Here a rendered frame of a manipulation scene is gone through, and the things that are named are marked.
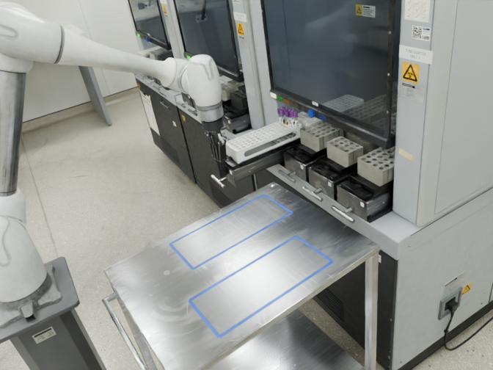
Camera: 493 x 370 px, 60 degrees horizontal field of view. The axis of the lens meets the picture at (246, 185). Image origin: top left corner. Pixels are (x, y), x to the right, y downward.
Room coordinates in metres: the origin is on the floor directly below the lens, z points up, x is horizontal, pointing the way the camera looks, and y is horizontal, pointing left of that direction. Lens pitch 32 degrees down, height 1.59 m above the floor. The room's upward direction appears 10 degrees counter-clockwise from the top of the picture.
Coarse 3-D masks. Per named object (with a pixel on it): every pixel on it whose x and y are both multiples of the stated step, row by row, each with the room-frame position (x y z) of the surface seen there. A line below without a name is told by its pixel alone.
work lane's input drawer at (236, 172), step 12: (288, 144) 1.47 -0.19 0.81; (228, 156) 1.43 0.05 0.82; (264, 156) 1.42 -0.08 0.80; (276, 156) 1.43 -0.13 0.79; (228, 168) 1.38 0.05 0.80; (240, 168) 1.36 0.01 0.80; (252, 168) 1.38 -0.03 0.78; (264, 168) 1.40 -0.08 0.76; (216, 180) 1.40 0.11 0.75; (228, 180) 1.40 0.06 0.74; (240, 180) 1.36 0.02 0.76
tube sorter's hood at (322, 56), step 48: (288, 0) 1.44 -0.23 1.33; (336, 0) 1.24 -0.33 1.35; (384, 0) 1.08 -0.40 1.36; (288, 48) 1.47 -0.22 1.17; (336, 48) 1.24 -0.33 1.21; (384, 48) 1.07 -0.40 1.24; (288, 96) 1.49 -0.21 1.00; (336, 96) 1.25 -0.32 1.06; (384, 96) 1.07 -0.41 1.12; (384, 144) 1.05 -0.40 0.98
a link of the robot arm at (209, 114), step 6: (198, 108) 1.38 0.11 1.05; (204, 108) 1.36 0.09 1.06; (210, 108) 1.36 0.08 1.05; (216, 108) 1.37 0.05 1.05; (222, 108) 1.40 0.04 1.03; (198, 114) 1.39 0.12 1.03; (204, 114) 1.36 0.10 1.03; (210, 114) 1.36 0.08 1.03; (216, 114) 1.37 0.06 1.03; (222, 114) 1.39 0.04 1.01; (204, 120) 1.37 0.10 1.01; (210, 120) 1.36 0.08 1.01
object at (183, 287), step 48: (288, 192) 1.13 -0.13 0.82; (192, 240) 0.98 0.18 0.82; (240, 240) 0.94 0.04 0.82; (288, 240) 0.90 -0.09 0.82; (336, 240) 0.87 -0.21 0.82; (144, 288) 0.82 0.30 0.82; (192, 288) 0.79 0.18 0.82; (240, 288) 0.76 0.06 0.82; (288, 288) 0.73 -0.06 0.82; (144, 336) 0.67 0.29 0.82; (192, 336) 0.64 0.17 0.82; (240, 336) 0.62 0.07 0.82; (288, 336) 1.02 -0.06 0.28
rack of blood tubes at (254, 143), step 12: (252, 132) 1.52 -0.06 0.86; (264, 132) 1.50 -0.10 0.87; (276, 132) 1.48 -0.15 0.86; (288, 132) 1.48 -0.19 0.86; (228, 144) 1.45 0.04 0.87; (240, 144) 1.43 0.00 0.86; (252, 144) 1.43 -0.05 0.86; (264, 144) 1.51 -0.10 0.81; (276, 144) 1.49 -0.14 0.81; (240, 156) 1.39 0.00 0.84; (252, 156) 1.41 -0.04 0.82
